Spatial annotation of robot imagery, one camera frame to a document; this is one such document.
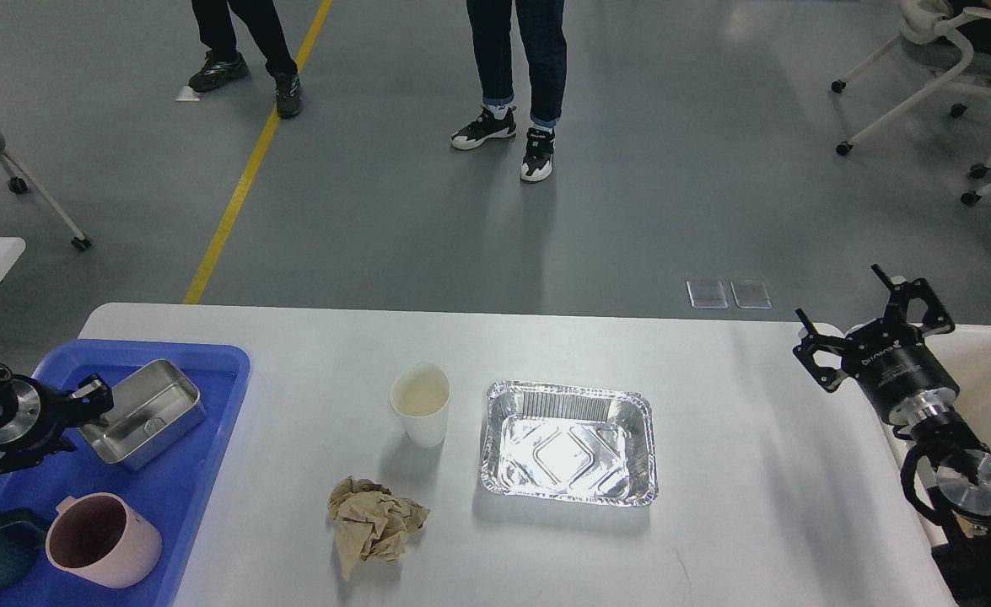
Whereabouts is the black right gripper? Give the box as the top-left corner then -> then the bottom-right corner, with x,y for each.
792,264 -> 961,426

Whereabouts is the aluminium foil tray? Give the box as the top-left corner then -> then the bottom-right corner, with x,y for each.
478,380 -> 660,508

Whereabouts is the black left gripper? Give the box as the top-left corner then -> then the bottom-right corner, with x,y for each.
0,375 -> 115,474

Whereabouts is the white paper on floor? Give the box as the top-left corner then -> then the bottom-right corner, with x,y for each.
175,86 -> 202,103

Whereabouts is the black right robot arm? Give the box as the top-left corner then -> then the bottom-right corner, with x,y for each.
793,265 -> 991,606

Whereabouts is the floor socket plate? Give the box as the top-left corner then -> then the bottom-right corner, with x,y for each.
687,279 -> 730,310
730,279 -> 773,310

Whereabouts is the stainless steel rectangular container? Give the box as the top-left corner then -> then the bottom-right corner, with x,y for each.
78,358 -> 207,473

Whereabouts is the floor socket plate left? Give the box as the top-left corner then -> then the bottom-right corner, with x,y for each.
687,279 -> 730,310

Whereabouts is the floor socket plate right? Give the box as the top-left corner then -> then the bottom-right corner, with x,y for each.
730,279 -> 773,310

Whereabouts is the person in blue jeans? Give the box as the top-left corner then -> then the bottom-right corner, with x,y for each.
450,0 -> 568,184

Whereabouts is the pink mug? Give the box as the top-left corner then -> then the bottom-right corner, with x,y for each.
45,492 -> 163,588

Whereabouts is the white paper cup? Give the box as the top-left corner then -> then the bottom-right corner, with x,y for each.
390,361 -> 451,449

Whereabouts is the person in black trousers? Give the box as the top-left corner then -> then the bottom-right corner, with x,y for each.
187,0 -> 304,119

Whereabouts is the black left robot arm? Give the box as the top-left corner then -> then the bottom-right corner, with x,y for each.
0,362 -> 114,475

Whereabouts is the crumpled brown paper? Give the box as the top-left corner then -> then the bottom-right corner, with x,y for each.
328,476 -> 430,583

